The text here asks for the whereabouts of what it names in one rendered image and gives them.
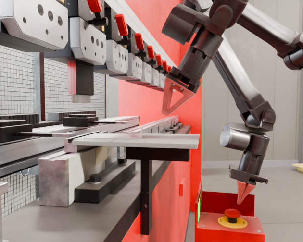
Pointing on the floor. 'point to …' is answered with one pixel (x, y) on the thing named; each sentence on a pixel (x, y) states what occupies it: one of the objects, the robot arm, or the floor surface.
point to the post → (39, 93)
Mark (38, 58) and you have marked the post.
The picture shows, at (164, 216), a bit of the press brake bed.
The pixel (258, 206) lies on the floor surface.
